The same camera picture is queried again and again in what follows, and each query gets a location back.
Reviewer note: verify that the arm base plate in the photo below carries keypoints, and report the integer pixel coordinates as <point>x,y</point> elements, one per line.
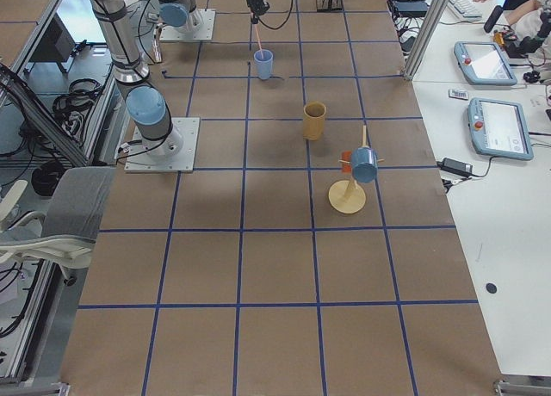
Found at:
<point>177,153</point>
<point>204,33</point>

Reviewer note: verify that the white keyboard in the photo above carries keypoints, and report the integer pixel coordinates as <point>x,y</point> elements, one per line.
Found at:
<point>464,10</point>

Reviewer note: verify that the teach pendant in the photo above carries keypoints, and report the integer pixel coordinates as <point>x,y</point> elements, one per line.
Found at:
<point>483,63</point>
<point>499,129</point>

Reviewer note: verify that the orange hanging cup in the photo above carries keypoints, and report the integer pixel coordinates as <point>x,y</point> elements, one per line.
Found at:
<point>345,162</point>

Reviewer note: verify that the grey office chair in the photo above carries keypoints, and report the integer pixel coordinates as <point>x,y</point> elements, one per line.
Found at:
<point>66,233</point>

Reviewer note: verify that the wooden cup tree stand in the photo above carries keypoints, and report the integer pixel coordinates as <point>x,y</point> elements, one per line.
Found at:
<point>348,196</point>

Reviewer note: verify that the dark blue hanging cup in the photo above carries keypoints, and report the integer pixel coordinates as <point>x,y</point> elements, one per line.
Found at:
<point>364,164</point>

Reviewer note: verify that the black power adapter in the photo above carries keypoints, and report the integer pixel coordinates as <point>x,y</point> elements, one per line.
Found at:
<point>455,167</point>

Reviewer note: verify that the teach pendant far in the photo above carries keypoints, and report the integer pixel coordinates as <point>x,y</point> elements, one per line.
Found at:
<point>483,63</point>

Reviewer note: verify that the light blue cup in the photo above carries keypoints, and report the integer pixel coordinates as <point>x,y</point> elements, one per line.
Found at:
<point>263,60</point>

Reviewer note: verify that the aluminium frame post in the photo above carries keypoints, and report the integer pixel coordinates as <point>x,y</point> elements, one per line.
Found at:
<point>431,20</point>

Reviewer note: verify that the teach pendant near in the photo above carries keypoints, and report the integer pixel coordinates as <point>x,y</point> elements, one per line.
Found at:
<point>499,129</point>

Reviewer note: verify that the pink chopstick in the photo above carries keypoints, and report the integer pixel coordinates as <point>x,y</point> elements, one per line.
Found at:
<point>259,42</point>

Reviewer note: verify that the bamboo chopstick holder cup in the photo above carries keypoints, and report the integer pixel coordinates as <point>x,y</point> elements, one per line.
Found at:
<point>313,120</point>

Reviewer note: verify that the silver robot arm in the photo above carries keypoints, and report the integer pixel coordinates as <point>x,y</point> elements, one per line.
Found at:
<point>144,102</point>
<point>182,15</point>

